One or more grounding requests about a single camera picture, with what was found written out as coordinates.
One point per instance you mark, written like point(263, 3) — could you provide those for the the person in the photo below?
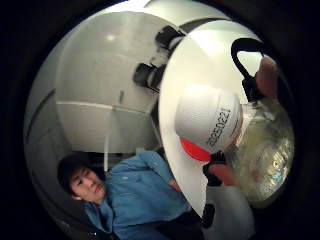
point(140, 196)

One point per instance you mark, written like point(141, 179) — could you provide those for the black office chair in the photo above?
point(146, 76)
point(168, 36)

